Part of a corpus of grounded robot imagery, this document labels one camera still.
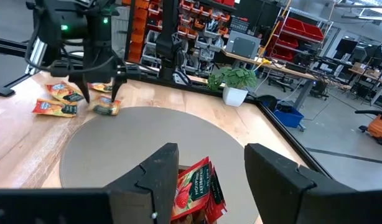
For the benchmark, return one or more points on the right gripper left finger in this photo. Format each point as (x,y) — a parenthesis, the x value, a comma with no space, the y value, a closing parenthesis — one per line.
(156,186)

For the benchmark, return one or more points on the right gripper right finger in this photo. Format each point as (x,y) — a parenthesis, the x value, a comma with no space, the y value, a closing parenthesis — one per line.
(281,186)

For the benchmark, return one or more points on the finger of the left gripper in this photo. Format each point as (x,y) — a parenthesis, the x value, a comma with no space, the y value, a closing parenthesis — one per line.
(118,85)
(82,88)

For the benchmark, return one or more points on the orange tea packet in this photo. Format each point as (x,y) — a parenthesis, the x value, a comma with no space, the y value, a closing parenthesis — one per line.
(100,87)
(104,106)
(54,108)
(65,92)

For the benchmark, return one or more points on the red strawberry tea packet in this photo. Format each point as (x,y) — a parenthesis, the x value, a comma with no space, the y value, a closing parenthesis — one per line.
(217,199)
(191,189)

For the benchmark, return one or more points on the wooden three-compartment tray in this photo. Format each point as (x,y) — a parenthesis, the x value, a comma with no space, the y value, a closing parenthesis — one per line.
(191,219)

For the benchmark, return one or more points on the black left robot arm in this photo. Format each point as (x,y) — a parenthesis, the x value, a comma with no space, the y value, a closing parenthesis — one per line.
(167,31)

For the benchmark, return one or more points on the round grey mat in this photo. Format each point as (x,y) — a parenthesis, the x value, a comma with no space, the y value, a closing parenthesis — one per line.
(132,140)

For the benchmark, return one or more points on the large blue bin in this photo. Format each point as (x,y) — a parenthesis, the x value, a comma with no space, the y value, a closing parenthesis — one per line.
(287,119)

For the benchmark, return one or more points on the rack of orange grey bins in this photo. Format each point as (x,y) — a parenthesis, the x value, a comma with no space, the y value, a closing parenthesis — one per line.
(194,25)

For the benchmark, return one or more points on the green plant in white pot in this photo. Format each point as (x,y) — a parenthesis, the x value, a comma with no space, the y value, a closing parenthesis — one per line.
(234,96)

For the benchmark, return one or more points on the orange floor machine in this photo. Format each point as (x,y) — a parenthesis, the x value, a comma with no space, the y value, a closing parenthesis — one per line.
(379,127)

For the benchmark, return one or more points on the long wooden workbench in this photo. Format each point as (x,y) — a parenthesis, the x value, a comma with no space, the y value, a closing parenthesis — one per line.
(272,67)

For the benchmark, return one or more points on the grey metal box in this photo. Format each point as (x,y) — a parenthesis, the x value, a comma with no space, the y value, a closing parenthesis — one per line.
(242,45)

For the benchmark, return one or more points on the wooden office desk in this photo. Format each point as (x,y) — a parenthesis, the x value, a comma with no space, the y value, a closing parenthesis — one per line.
(365,73)

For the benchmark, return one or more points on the dark office monitor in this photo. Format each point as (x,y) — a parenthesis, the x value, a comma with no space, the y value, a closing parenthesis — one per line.
(345,46)

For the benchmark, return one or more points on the metal shelf with red bins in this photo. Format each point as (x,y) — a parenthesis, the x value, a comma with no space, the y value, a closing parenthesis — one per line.
(300,31)

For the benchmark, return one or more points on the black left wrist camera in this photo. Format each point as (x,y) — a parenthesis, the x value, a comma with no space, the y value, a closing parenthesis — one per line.
(60,15)

